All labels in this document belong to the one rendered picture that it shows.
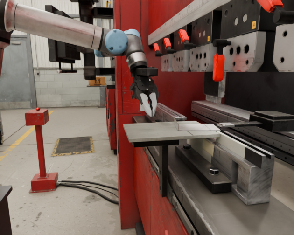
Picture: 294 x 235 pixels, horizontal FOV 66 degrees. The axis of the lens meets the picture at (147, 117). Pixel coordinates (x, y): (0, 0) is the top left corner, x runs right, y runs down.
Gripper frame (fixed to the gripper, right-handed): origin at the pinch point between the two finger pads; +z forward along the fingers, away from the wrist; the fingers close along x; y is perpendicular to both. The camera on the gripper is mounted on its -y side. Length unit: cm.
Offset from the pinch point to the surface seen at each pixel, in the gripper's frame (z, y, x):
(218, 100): 4.5, -20.4, -12.8
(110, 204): 38, 145, -9
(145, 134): 9.9, -12.7, 9.8
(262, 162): 24.2, -34.4, -6.1
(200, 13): -21.9, -26.2, -11.3
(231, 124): 11.6, -15.2, -19.7
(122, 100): -30, 65, -13
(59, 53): -72, 73, 22
